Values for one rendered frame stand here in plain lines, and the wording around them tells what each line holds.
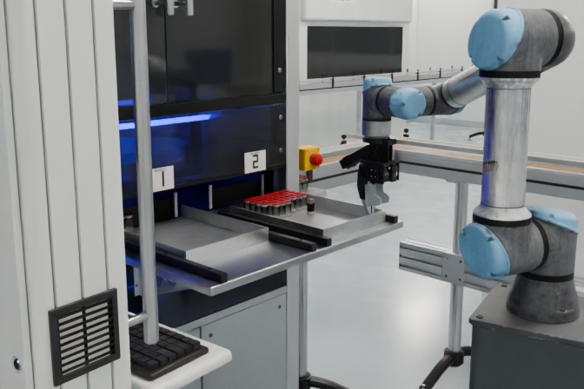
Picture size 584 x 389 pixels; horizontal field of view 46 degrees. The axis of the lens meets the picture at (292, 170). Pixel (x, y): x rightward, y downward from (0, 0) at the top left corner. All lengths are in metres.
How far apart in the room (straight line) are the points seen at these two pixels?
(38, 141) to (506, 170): 0.87
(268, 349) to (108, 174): 1.29
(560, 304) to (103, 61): 1.05
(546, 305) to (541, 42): 0.55
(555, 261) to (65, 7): 1.07
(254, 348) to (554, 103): 1.67
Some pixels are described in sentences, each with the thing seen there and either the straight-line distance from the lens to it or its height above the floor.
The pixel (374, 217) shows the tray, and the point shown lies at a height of 0.90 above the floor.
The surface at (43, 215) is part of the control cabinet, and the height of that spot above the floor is 1.14.
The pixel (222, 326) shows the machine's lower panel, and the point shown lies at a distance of 2.08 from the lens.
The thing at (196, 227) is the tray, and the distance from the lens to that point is 1.86.
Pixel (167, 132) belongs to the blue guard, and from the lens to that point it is 1.81.
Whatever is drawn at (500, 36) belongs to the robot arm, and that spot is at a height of 1.38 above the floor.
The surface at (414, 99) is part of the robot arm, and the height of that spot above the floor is 1.23.
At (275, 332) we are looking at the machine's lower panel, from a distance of 2.25.
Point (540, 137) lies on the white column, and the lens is 3.17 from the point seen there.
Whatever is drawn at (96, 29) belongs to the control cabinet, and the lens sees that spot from 1.04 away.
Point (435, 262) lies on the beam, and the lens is 2.82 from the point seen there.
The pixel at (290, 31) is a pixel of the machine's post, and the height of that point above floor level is 1.39.
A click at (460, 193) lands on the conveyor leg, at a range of 2.71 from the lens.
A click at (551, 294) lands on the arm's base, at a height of 0.85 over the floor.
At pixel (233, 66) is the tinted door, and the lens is 1.95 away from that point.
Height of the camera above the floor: 1.39
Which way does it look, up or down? 11 degrees down
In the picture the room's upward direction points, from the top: straight up
